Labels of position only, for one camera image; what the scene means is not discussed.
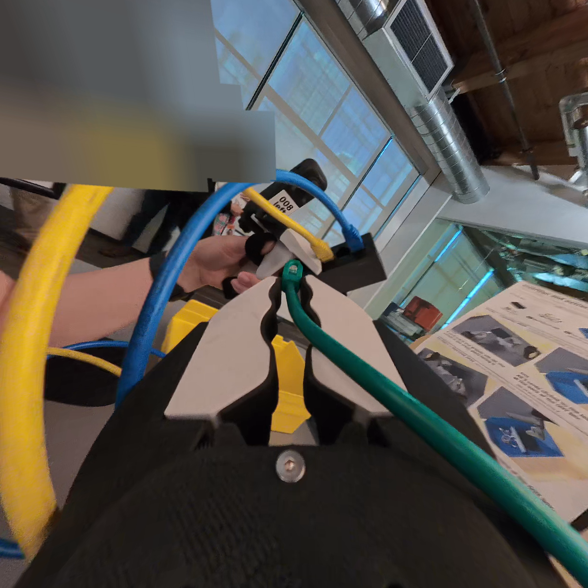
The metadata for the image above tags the blue ethernet cable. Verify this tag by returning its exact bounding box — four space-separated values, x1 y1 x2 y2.
0 169 364 560

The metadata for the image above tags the large grid window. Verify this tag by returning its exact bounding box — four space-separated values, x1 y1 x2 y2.
211 0 421 251

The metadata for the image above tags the silver spiral duct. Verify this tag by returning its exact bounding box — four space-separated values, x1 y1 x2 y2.
408 87 491 205

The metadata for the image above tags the instruction poster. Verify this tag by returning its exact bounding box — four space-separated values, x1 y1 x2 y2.
413 280 588 522

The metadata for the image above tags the black ethernet switch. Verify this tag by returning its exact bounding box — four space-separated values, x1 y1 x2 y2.
316 233 387 296

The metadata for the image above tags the person's left forearm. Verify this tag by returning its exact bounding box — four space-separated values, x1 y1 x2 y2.
0 250 194 350

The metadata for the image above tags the black oval pad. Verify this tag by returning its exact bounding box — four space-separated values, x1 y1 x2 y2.
43 342 130 408

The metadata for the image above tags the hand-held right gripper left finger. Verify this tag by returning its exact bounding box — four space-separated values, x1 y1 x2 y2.
164 278 282 421

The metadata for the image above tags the silver vertical pipe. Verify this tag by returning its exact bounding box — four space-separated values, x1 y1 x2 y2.
558 92 588 196

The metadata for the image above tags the silver air vent box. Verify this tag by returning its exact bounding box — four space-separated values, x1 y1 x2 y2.
360 0 455 111

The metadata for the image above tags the yellow ethernet cable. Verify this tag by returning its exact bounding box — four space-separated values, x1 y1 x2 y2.
0 184 335 559

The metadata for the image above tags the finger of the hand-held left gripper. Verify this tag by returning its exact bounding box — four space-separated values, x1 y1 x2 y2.
278 228 323 275

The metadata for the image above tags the person's left hand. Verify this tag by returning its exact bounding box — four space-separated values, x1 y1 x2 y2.
177 233 265 297

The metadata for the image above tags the yellow plastic bin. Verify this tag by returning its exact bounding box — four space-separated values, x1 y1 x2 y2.
161 300 311 434

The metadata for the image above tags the green ethernet cable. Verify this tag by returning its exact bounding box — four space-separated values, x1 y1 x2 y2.
281 258 588 586

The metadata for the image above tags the orange red box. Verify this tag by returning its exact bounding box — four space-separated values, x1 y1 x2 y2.
403 296 443 332

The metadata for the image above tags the thin dark ceiling pipe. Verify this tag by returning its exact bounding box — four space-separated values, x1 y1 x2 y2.
471 0 541 181

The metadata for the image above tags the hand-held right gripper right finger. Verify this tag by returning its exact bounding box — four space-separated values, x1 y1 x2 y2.
300 275 409 419

